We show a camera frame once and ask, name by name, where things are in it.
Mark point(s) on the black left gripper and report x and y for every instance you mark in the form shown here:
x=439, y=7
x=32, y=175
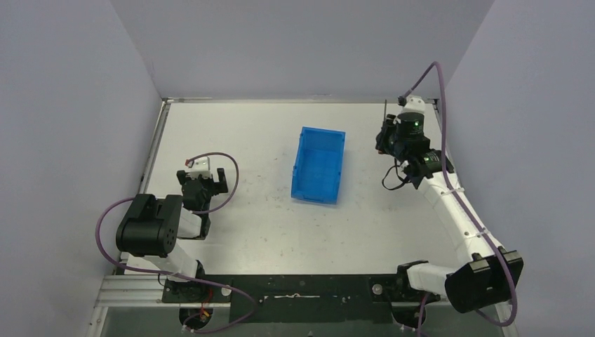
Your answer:
x=204, y=184

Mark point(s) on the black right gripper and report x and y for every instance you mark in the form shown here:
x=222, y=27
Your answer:
x=393, y=125

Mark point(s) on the orange handled screwdriver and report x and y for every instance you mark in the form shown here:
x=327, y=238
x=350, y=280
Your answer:
x=387, y=121

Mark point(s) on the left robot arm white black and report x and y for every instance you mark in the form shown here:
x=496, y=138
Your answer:
x=152, y=227

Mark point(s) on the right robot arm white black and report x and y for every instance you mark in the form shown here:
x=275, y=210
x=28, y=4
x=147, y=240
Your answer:
x=487, y=273

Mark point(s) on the blue plastic bin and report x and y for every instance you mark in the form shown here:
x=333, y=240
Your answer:
x=317, y=169

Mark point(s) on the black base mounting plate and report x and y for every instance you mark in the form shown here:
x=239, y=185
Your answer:
x=383, y=313

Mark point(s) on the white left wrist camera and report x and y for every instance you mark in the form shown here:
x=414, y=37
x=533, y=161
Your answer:
x=199, y=168

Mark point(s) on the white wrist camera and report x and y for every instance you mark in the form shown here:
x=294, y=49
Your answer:
x=199, y=168
x=412, y=103

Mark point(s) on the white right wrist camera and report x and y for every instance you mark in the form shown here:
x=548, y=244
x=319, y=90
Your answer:
x=412, y=103

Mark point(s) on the aluminium front frame rail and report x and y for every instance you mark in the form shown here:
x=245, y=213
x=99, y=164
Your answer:
x=139, y=290

